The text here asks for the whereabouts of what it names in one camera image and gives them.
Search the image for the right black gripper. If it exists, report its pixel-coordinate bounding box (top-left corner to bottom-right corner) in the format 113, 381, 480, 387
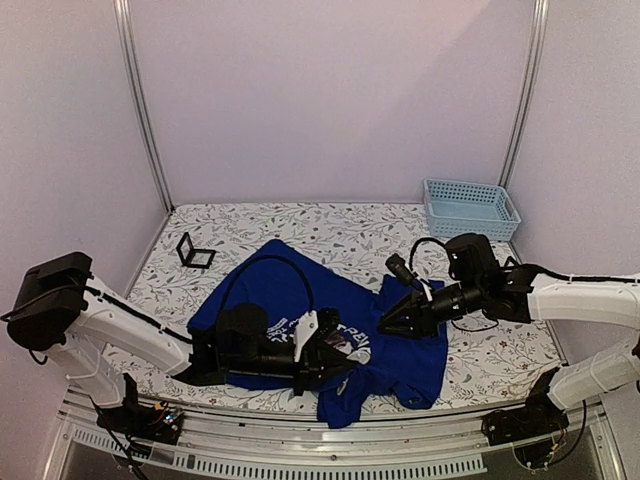
377, 278, 485, 340

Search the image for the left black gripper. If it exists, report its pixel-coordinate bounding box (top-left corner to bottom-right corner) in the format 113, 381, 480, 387
227, 342, 357, 398

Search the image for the blue printed t-shirt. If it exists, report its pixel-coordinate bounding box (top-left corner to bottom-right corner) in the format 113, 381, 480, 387
187, 240, 448, 428

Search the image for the round light blue brooch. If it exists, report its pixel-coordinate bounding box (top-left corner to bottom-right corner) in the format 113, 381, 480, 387
347, 349, 371, 365

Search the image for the black brooch box silver brooch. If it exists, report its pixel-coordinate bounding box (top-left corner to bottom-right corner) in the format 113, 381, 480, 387
502, 256, 519, 268

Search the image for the light blue plastic basket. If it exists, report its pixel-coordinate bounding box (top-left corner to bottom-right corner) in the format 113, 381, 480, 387
423, 179, 521, 242

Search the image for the black brooch box yellow brooch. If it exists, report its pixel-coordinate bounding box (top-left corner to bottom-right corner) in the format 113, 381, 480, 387
176, 232, 216, 269

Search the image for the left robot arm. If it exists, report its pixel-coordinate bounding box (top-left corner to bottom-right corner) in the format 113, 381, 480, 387
1, 252, 358, 434

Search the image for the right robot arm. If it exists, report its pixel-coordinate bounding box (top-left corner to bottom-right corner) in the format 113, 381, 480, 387
377, 233, 639, 436

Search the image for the floral patterned tablecloth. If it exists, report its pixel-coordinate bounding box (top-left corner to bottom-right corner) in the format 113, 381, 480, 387
127, 203, 563, 415

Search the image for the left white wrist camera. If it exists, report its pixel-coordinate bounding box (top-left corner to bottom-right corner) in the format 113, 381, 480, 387
293, 308, 340, 363

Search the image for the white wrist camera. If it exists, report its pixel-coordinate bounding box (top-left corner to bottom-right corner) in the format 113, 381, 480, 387
293, 308, 340, 363
385, 253, 432, 301

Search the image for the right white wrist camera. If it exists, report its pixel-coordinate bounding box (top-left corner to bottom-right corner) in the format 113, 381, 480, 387
385, 253, 432, 301

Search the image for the right black cable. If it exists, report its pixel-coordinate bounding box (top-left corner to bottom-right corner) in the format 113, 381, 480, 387
408, 237, 449, 271

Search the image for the black cable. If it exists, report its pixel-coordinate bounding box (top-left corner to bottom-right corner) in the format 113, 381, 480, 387
219, 254, 316, 316
408, 237, 449, 271

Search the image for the left black cable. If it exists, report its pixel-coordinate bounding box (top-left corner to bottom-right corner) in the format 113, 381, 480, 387
219, 254, 316, 316

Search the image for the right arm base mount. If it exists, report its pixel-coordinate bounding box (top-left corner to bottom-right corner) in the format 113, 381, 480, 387
481, 367, 569, 470

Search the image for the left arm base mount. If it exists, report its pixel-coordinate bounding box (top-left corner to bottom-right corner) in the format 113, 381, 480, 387
95, 373, 184, 445

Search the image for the right aluminium frame post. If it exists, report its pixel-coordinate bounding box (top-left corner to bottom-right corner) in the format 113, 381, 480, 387
498, 0, 549, 190

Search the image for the aluminium frame post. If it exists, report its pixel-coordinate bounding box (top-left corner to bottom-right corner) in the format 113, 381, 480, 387
113, 0, 175, 214
498, 0, 549, 190

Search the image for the left aluminium frame post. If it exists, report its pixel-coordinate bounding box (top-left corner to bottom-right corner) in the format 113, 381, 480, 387
113, 0, 175, 214

